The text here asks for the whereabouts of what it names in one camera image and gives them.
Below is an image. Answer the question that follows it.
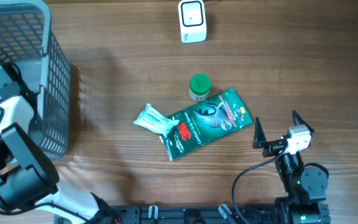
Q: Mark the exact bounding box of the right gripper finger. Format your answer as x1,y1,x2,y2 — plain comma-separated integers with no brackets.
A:
252,117,267,149
292,110,315,134

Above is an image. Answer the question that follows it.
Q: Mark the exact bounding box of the green 3M gloves packet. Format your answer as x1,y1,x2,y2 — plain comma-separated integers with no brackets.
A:
160,87,253,161

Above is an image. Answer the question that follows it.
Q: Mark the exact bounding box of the green lid small jar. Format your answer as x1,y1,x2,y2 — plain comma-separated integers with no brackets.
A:
189,73,212,101

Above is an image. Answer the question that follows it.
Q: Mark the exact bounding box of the teal white wipes packet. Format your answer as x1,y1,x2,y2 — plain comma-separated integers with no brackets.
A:
133,103,180,138

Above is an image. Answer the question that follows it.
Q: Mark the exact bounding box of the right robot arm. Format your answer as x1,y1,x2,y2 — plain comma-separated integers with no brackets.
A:
252,111,331,224

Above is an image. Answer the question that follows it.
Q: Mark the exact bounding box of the white barcode scanner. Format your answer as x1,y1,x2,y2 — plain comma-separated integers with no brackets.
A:
178,0,207,44

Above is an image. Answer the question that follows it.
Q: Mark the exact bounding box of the grey plastic mesh basket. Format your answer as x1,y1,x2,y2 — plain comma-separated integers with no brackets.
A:
0,1,71,160

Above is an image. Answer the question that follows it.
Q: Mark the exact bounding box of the right black camera cable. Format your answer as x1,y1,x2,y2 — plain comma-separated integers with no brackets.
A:
231,148,288,224

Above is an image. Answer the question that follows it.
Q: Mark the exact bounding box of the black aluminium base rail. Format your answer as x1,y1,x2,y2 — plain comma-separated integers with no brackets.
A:
53,203,331,224

